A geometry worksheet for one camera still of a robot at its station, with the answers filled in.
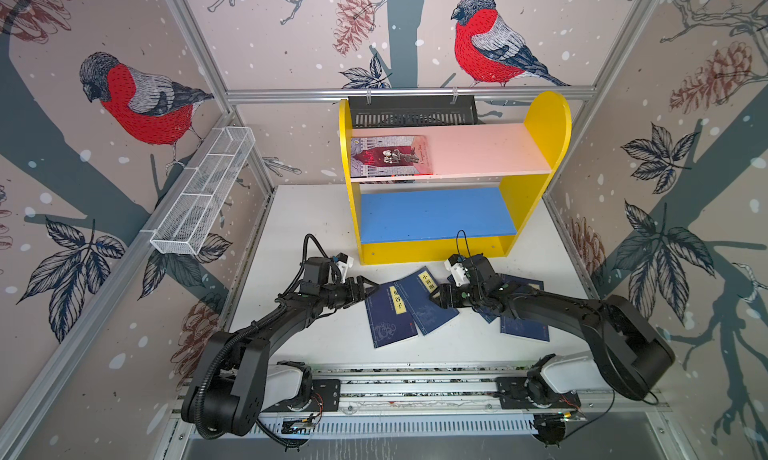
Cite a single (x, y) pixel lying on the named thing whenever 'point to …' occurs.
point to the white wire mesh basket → (203, 191)
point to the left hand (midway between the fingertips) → (371, 291)
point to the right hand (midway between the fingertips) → (436, 299)
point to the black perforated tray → (397, 111)
